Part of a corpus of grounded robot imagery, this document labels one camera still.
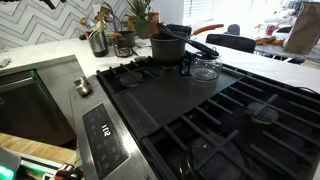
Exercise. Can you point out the silver utensil tin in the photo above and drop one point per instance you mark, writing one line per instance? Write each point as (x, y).
(98, 45)

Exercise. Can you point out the black griddle plate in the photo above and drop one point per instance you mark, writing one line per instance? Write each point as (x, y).
(173, 96)

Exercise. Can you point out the black round burner cap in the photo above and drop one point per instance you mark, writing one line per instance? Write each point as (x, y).
(263, 113)
(131, 79)
(216, 163)

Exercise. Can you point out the glass coffee carafe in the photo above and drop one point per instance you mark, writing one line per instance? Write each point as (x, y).
(205, 68)

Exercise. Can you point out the black plastic spoon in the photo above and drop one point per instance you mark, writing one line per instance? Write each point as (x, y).
(200, 46)

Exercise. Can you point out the potted green plant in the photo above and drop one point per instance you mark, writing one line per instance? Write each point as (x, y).
(143, 28)

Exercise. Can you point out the orange labelled bottle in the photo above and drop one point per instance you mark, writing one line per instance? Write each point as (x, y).
(154, 17)

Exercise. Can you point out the black stove control panel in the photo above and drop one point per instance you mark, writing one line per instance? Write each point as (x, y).
(105, 140)

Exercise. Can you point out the silver stove knob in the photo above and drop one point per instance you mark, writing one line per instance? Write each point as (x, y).
(82, 87)

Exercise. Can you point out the black gas stovetop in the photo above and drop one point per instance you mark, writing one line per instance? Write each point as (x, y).
(77, 116)

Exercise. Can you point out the pale plastic serving spoon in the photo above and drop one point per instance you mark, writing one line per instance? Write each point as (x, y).
(93, 31)

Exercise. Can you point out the blue chair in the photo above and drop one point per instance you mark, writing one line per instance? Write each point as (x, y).
(234, 29)

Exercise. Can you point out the metal ladle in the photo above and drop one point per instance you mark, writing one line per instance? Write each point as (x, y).
(87, 22)

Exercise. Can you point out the red black tool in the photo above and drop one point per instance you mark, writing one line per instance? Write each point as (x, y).
(65, 171)

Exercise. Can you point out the stainless steel dishwasher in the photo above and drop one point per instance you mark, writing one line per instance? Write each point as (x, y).
(30, 106)

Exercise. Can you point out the brown paper bag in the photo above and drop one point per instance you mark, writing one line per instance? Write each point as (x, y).
(303, 30)

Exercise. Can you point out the grey box with light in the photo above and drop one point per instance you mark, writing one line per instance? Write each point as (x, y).
(8, 163)

